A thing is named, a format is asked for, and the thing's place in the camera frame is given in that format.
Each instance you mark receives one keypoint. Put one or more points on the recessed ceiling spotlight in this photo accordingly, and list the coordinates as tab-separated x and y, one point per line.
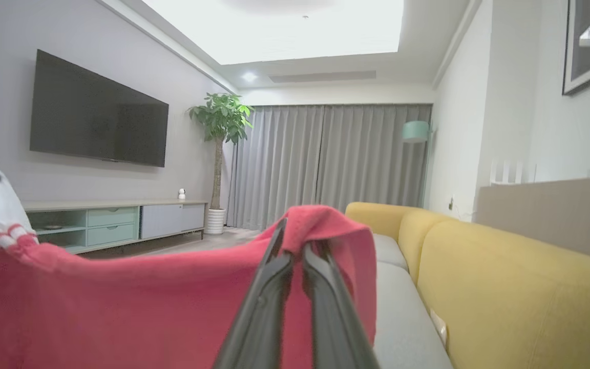
249	77

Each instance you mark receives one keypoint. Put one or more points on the white sofa label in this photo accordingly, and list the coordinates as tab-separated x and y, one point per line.
439	328

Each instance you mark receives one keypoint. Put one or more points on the wall socket with plug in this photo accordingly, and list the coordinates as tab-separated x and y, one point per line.
450	203

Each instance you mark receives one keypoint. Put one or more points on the white antenna router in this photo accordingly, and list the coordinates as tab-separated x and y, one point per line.
512	177

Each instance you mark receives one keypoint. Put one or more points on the teal shade floor lamp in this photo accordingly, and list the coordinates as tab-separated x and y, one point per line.
416	131

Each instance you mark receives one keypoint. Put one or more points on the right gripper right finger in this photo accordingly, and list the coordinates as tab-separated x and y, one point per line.
333	323

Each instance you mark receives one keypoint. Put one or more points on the grey sofa seat cushion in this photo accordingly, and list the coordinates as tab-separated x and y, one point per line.
388	251
407	323

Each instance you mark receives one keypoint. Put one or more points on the green potted tree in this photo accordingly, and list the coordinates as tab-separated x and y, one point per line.
220	118

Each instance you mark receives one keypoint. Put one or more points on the black wall television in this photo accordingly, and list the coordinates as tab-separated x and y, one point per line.
95	113

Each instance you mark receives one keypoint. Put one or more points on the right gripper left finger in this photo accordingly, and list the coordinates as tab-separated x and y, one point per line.
261	318

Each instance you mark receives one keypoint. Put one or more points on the white ribbed plant pot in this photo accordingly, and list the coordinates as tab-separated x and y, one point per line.
215	221

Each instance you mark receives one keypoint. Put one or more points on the red and white jersey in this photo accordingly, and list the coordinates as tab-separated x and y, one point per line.
121	307

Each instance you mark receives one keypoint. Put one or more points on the mint and white TV cabinet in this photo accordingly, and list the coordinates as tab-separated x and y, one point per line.
121	220

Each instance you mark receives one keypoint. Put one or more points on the ceiling air vent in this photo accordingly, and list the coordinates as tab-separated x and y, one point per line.
320	77

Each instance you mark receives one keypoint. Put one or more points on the beige partition panel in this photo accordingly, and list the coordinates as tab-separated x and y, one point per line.
551	215

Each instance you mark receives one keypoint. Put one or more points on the grey pleated curtain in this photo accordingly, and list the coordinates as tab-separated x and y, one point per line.
325	164

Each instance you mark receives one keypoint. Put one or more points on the yellow and grey sofa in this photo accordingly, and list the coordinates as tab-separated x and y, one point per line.
505	297

